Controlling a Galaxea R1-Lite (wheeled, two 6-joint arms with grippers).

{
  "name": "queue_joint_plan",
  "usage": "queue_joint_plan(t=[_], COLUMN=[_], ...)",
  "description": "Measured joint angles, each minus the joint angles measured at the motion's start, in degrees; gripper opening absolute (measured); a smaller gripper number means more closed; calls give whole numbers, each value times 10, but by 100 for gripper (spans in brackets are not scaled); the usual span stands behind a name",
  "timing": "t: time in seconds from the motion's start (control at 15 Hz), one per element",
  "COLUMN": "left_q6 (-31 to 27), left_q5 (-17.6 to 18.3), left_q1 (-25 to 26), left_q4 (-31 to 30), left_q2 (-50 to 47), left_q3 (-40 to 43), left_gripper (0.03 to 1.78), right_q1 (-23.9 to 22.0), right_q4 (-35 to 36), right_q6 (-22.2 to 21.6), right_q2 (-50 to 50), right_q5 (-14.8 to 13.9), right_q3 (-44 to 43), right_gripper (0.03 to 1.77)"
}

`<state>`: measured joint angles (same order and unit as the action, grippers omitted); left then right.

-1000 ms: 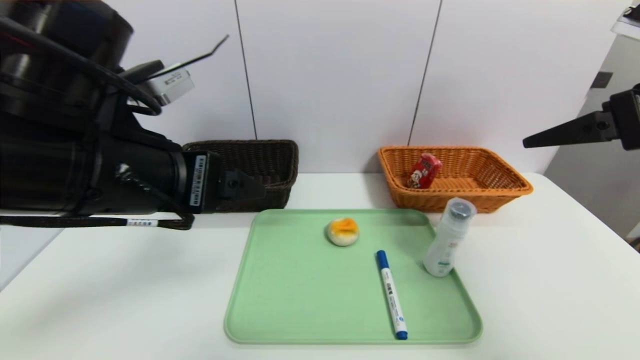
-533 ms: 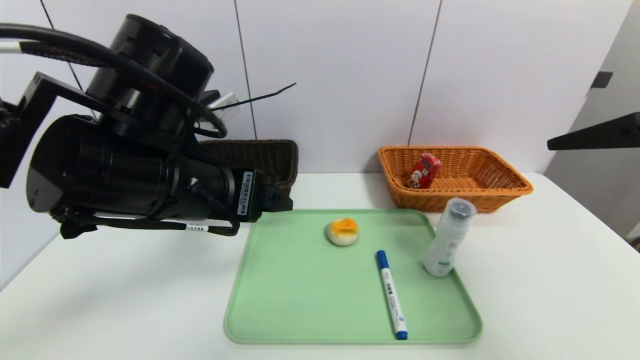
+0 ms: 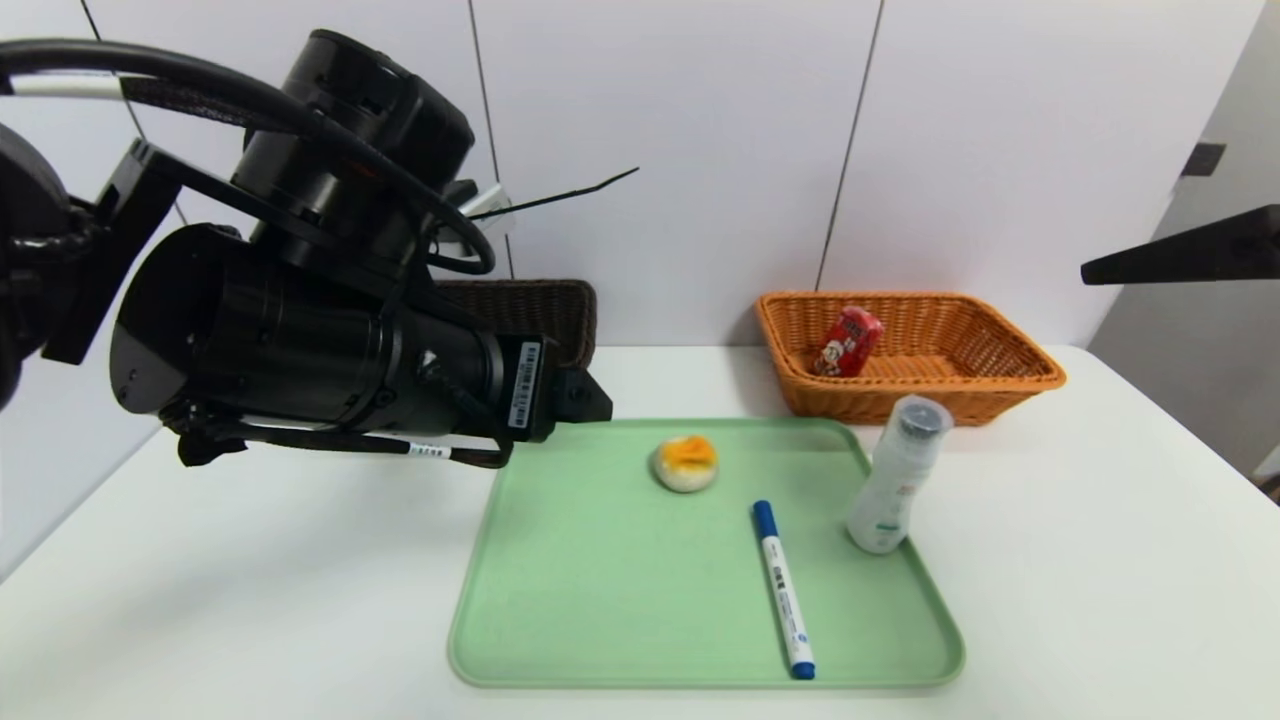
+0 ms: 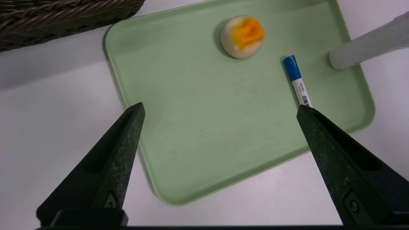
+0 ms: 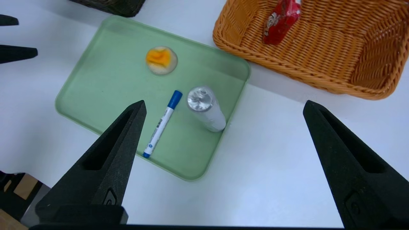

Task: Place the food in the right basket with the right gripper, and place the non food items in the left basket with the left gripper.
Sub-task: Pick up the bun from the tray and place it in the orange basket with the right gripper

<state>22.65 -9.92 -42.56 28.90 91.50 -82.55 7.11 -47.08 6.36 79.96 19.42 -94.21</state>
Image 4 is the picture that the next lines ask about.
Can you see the white plastic bottle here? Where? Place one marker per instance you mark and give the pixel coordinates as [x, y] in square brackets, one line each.
[367, 44]

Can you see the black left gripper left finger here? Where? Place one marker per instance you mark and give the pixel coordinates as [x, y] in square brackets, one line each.
[108, 172]

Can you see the light green plastic tray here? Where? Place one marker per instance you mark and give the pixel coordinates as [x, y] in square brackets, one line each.
[207, 127]

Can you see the white bun with yellow top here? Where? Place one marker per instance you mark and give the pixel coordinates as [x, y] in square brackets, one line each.
[243, 36]

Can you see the dark brown wicker basket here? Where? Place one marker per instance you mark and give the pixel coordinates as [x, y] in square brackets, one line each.
[48, 22]

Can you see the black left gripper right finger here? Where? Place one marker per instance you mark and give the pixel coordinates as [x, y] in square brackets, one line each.
[345, 179]

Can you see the blue and white marker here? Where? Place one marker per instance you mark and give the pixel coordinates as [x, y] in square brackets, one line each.
[297, 83]

